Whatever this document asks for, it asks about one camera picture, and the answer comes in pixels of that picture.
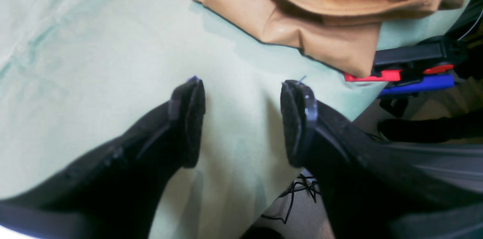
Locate sage green table cloth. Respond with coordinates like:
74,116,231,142
1,0,469,239

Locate blue orange bar clamp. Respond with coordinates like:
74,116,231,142
345,35,468,98

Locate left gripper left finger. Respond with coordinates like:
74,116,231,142
1,77,206,239

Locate tan orange T-shirt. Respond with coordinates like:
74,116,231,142
193,0,465,78

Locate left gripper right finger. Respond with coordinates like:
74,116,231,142
280,80,483,239

